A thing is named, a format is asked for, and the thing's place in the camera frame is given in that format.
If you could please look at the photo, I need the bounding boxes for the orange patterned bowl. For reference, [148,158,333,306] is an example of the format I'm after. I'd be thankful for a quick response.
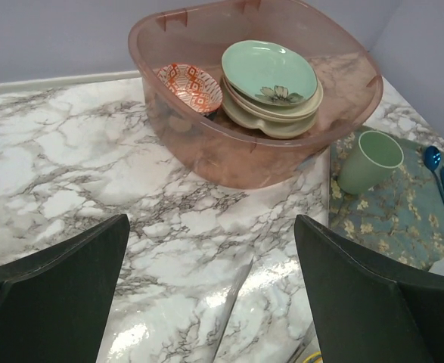
[157,64,223,116]

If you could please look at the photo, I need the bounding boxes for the yellow blue patterned bowl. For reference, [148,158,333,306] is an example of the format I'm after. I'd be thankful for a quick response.
[287,351,323,363]

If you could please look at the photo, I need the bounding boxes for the pink transparent plastic bin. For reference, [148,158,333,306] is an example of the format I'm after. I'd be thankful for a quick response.
[128,1,383,189]

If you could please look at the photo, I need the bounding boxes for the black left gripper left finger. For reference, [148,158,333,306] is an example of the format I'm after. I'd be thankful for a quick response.
[0,214,130,362]

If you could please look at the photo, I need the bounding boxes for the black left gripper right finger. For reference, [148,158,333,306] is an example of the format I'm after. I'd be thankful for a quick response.
[294,215,444,362]

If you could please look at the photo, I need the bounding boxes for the cream divided plate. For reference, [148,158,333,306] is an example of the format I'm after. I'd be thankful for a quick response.
[221,84,318,139]

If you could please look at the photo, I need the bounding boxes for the floral blossom tray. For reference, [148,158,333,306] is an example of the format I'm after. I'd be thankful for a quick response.
[328,131,444,269]

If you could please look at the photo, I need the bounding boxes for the green plastic cup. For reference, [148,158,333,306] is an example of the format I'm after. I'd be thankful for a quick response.
[337,130,405,194]

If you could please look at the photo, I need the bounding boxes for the green plate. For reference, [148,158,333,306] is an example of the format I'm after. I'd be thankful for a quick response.
[221,40,318,107]

